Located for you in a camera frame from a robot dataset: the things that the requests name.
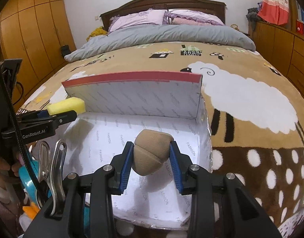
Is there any dark wooden headboard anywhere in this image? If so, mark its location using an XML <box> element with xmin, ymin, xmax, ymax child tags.
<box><xmin>100</xmin><ymin>0</ymin><xmax>226</xmax><ymax>31</ymax></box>

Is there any wooden dresser cabinet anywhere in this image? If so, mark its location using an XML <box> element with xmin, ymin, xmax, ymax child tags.
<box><xmin>250</xmin><ymin>22</ymin><xmax>304</xmax><ymax>98</ymax></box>

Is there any black bag on wardrobe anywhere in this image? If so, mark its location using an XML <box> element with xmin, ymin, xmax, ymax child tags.
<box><xmin>60</xmin><ymin>45</ymin><xmax>71</xmax><ymax>57</ymax></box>

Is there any dark clothes pile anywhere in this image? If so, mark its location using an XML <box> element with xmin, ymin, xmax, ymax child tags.
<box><xmin>246</xmin><ymin>8</ymin><xmax>262</xmax><ymax>31</ymax></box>

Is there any brown polka dot blanket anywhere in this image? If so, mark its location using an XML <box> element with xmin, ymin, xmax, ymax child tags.
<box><xmin>22</xmin><ymin>41</ymin><xmax>304</xmax><ymax>237</ymax></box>

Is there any orange fabric flower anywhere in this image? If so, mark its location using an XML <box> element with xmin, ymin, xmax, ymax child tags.
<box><xmin>22</xmin><ymin>202</ymin><xmax>40</xmax><ymax>220</ymax></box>

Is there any yellow knitted cloth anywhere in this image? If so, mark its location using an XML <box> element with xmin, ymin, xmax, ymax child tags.
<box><xmin>86</xmin><ymin>26</ymin><xmax>108</xmax><ymax>41</ymax></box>

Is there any red cup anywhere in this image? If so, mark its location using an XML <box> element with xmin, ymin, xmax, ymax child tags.
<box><xmin>295</xmin><ymin>20</ymin><xmax>304</xmax><ymax>35</ymax></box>

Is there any beige makeup sponge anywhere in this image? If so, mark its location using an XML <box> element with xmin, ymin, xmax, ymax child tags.
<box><xmin>132</xmin><ymin>129</ymin><xmax>174</xmax><ymax>176</ymax></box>

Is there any metal spring clip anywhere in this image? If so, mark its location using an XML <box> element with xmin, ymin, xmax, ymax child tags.
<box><xmin>38</xmin><ymin>139</ymin><xmax>67</xmax><ymax>217</ymax></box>

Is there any black cable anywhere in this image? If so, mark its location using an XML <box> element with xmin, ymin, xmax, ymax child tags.
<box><xmin>0</xmin><ymin>17</ymin><xmax>47</xmax><ymax>204</ymax></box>

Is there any yellow sponge block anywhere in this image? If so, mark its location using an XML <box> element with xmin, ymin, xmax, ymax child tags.
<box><xmin>46</xmin><ymin>97</ymin><xmax>86</xmax><ymax>115</ymax></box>

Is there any left lilac pillow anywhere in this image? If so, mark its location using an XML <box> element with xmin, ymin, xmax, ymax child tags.
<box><xmin>108</xmin><ymin>9</ymin><xmax>166</xmax><ymax>32</ymax></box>

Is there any teal alarm clock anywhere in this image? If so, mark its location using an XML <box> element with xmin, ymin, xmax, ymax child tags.
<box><xmin>18</xmin><ymin>160</ymin><xmax>38</xmax><ymax>204</ymax></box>

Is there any grey duvet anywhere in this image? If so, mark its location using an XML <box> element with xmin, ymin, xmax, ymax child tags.
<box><xmin>64</xmin><ymin>24</ymin><xmax>256</xmax><ymax>62</ymax></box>

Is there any pink cardboard shoe box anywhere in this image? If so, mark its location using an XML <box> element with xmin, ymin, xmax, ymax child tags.
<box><xmin>61</xmin><ymin>71</ymin><xmax>212</xmax><ymax>230</ymax></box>

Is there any person's left hand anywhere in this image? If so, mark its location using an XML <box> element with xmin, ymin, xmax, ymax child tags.
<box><xmin>0</xmin><ymin>156</ymin><xmax>22</xmax><ymax>177</ymax></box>

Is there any wooden wardrobe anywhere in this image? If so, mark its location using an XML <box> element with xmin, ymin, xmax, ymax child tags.
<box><xmin>0</xmin><ymin>0</ymin><xmax>76</xmax><ymax>109</ymax></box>

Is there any lilac pillow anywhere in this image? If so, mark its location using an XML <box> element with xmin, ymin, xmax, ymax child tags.
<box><xmin>108</xmin><ymin>9</ymin><xmax>166</xmax><ymax>32</ymax></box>
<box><xmin>164</xmin><ymin>9</ymin><xmax>224</xmax><ymax>26</ymax></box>

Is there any white red curtain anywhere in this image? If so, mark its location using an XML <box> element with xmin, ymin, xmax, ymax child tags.
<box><xmin>257</xmin><ymin>0</ymin><xmax>289</xmax><ymax>25</ymax></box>

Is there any right lilac pillow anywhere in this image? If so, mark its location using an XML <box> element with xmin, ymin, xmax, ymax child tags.
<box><xmin>164</xmin><ymin>9</ymin><xmax>224</xmax><ymax>26</ymax></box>

